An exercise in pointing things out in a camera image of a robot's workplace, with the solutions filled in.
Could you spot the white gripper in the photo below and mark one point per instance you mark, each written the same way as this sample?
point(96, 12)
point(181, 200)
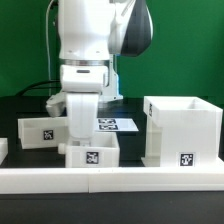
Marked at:
point(82, 86)

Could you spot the white front drawer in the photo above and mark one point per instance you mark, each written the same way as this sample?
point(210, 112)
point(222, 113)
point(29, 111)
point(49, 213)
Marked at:
point(104, 151)

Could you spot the white drawer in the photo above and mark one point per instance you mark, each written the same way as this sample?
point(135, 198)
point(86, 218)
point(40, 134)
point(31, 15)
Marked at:
point(104, 151)
point(43, 132)

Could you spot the white drawer cabinet box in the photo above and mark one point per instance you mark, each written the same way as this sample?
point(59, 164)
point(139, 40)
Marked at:
point(181, 132)

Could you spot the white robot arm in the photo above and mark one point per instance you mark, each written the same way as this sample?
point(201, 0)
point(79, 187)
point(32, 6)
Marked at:
point(90, 32)

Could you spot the white rear drawer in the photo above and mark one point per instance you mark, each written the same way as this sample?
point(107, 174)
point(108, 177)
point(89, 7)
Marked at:
point(43, 132)

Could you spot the paper marker sheet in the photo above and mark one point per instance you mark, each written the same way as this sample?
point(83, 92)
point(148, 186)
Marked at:
point(116, 125)

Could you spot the white front fence bar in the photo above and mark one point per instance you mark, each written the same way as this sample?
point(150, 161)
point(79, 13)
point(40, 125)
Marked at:
point(94, 180)

